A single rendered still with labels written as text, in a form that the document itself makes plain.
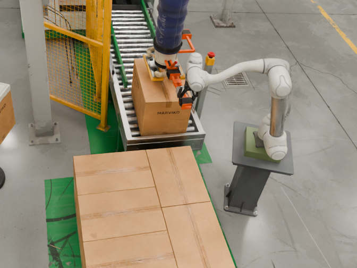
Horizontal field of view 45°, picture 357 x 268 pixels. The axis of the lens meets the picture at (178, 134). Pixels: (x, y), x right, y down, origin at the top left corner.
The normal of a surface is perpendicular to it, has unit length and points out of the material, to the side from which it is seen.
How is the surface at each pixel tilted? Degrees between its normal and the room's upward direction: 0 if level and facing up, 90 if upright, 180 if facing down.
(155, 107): 90
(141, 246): 0
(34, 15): 90
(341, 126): 0
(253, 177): 90
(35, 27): 90
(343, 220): 0
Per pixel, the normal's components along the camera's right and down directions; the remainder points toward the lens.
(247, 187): -0.12, 0.68
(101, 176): 0.14, -0.71
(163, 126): 0.22, 0.70
